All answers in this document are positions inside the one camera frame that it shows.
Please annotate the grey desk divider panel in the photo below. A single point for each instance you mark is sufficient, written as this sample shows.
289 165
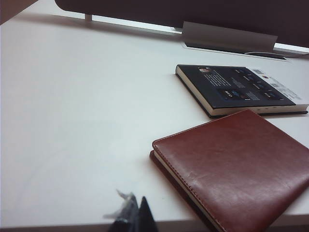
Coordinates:
169 9

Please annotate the silver divider bracket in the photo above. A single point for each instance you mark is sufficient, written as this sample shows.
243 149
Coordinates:
88 18

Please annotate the black hardcover book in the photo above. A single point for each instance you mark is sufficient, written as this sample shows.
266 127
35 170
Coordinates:
229 84

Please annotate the red leather book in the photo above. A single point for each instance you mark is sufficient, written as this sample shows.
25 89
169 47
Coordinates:
241 169

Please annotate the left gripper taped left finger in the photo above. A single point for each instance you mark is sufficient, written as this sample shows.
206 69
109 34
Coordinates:
128 217

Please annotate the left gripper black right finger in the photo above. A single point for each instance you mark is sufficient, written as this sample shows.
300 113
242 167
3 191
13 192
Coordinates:
146 217

